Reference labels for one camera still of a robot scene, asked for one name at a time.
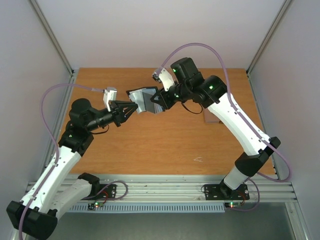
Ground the purple cable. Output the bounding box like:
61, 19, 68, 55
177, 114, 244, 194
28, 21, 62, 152
18, 83, 105, 238
156, 42, 293, 182

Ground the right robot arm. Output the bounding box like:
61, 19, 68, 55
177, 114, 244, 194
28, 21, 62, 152
151, 57, 281, 200

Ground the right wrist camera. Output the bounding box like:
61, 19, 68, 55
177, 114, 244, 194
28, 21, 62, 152
152, 67, 175, 92

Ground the left circuit board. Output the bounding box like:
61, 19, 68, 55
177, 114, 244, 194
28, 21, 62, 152
87, 202, 104, 211

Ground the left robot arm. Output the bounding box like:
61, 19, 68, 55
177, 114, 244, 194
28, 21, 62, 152
6, 98, 138, 240

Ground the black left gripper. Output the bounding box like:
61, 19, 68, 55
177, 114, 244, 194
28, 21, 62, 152
86, 100, 138, 132

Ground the aluminium rail frame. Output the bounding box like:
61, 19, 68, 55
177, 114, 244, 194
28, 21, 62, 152
23, 173, 298, 203

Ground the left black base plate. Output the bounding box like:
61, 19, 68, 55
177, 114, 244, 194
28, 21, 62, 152
83, 184, 117, 201

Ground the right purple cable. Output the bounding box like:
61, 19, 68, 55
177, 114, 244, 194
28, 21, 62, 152
156, 42, 293, 182

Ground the circuit board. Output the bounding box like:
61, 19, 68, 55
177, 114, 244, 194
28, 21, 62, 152
224, 201, 242, 209
87, 202, 104, 211

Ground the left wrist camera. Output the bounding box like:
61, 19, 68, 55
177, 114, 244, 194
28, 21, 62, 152
102, 87, 118, 112

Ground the beige leather card holder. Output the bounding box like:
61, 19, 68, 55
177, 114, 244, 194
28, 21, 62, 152
204, 109, 222, 124

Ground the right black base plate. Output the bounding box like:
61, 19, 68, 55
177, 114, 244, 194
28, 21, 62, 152
200, 184, 250, 201

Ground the grey slotted cable duct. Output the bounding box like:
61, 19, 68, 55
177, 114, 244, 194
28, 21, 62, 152
69, 202, 225, 214

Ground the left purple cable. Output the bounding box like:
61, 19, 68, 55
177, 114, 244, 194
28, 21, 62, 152
18, 83, 105, 238

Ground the right circuit board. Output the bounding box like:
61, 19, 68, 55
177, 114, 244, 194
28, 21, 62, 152
224, 201, 242, 209

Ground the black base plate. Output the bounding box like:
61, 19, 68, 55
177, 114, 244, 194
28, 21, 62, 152
200, 184, 250, 201
83, 184, 117, 201

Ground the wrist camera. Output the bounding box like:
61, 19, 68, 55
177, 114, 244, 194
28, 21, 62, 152
152, 67, 175, 92
102, 87, 118, 112

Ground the black leather card holder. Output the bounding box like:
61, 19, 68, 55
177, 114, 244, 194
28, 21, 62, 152
126, 86, 164, 114

